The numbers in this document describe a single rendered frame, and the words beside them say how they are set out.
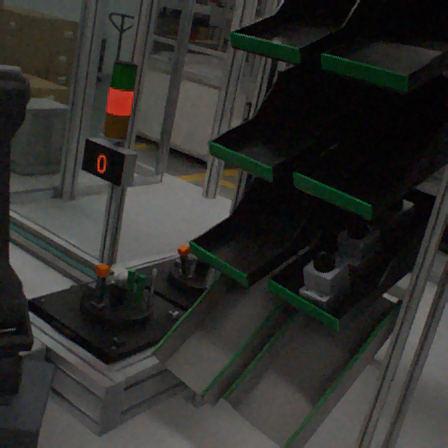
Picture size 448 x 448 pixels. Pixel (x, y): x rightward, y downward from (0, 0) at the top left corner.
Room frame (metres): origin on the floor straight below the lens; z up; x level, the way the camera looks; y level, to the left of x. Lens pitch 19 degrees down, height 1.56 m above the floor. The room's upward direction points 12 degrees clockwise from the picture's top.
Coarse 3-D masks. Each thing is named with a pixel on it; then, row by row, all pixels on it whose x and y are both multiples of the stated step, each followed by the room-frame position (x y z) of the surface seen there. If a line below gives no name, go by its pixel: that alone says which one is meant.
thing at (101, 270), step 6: (102, 264) 1.06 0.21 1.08; (96, 270) 1.04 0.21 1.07; (102, 270) 1.04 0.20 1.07; (108, 270) 1.05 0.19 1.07; (102, 276) 1.04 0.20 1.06; (96, 282) 1.05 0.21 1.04; (102, 282) 1.04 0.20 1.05; (96, 288) 1.05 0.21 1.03; (102, 288) 1.04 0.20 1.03; (96, 294) 1.04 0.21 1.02; (102, 294) 1.05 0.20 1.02; (96, 300) 1.04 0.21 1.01; (102, 300) 1.05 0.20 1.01
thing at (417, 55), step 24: (384, 0) 0.91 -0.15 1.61; (408, 0) 0.95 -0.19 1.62; (432, 0) 0.99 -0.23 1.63; (384, 24) 0.92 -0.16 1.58; (408, 24) 0.96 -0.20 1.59; (432, 24) 0.96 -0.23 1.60; (336, 48) 0.85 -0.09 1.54; (360, 48) 0.89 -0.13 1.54; (384, 48) 0.89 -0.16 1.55; (408, 48) 0.88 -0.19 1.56; (432, 48) 0.87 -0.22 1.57; (336, 72) 0.82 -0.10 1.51; (360, 72) 0.79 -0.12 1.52; (384, 72) 0.77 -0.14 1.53; (408, 72) 0.81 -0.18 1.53; (432, 72) 0.78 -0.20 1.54
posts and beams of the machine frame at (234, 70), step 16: (240, 0) 2.34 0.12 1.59; (256, 0) 2.34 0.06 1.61; (240, 16) 2.33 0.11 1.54; (240, 64) 2.34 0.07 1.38; (224, 80) 2.33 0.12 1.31; (240, 80) 2.34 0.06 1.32; (224, 96) 2.33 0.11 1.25; (224, 112) 2.32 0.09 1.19; (224, 128) 2.31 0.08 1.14; (208, 160) 2.34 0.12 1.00; (208, 176) 2.33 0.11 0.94; (208, 192) 2.32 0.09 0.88
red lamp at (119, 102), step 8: (112, 88) 1.28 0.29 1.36; (112, 96) 1.27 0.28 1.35; (120, 96) 1.27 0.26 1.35; (128, 96) 1.28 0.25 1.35; (112, 104) 1.27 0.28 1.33; (120, 104) 1.27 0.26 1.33; (128, 104) 1.28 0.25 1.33; (112, 112) 1.27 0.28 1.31; (120, 112) 1.27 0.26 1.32; (128, 112) 1.29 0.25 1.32
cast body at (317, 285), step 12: (324, 252) 0.82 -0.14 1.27; (312, 264) 0.80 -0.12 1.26; (324, 264) 0.78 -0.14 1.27; (336, 264) 0.79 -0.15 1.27; (312, 276) 0.79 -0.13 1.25; (324, 276) 0.77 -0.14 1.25; (336, 276) 0.78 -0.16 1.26; (348, 276) 0.81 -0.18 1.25; (312, 288) 0.79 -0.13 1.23; (324, 288) 0.78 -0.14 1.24; (336, 288) 0.79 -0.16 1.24; (348, 288) 0.81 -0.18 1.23; (312, 300) 0.78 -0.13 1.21; (324, 300) 0.77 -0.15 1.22; (336, 300) 0.79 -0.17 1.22
